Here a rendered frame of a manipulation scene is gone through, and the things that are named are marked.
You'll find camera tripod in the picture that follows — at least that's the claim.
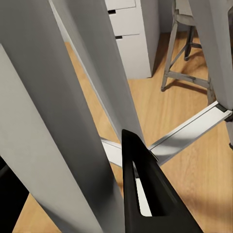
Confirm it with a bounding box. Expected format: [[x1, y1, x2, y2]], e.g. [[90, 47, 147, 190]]
[[0, 0, 233, 233]]

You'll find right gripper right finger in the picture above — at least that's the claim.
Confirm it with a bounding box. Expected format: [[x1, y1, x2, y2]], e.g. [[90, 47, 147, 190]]
[[121, 129, 203, 233]]

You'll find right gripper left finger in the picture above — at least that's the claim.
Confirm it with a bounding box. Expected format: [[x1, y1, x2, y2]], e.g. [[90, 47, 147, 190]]
[[0, 156, 30, 233]]

